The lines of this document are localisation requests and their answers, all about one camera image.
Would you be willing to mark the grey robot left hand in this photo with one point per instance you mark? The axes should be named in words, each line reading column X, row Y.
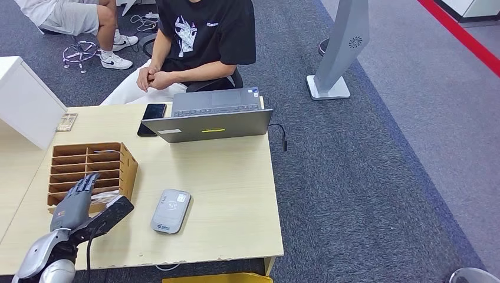
column 72, row 211

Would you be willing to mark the person's right hand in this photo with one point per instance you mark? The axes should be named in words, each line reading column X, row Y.
column 144, row 76

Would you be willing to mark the person's left hand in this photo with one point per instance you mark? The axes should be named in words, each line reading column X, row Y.
column 163, row 81

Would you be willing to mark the brown wooden slotted card organizer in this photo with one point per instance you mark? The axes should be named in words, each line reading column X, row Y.
column 129, row 168

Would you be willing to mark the person's left forearm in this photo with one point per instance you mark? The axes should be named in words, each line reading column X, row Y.
column 199, row 71

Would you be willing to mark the person's right forearm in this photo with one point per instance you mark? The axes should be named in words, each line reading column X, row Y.
column 158, row 52

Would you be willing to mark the thin card in organizer slot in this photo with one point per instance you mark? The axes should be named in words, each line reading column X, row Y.
column 106, row 151

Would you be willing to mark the person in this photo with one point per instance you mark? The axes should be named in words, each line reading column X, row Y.
column 218, row 35
column 66, row 17

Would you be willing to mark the grey card reader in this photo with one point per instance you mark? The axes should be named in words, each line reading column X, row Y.
column 171, row 213

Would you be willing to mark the black smartphone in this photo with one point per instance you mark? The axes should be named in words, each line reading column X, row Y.
column 154, row 112

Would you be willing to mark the crumpled white paper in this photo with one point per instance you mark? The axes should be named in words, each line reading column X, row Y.
column 107, row 195

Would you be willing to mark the grey laptop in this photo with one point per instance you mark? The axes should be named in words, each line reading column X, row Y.
column 213, row 127

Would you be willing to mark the chrome stool base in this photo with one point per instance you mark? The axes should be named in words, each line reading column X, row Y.
column 80, row 54

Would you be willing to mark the white furniture leg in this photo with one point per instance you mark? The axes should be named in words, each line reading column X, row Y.
column 127, row 6

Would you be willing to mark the white cabinet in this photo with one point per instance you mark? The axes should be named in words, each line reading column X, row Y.
column 25, row 101

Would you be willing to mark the yellow flat object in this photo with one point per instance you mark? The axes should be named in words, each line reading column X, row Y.
column 215, row 279

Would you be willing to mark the black round floor base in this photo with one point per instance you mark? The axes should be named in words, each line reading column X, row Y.
column 322, row 48

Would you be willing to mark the grey kiosk stand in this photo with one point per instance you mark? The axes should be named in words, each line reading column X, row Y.
column 341, row 39

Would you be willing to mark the white counter furniture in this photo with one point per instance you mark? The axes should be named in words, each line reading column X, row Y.
column 470, row 8

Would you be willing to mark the grey round object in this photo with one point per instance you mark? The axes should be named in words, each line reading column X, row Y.
column 472, row 276

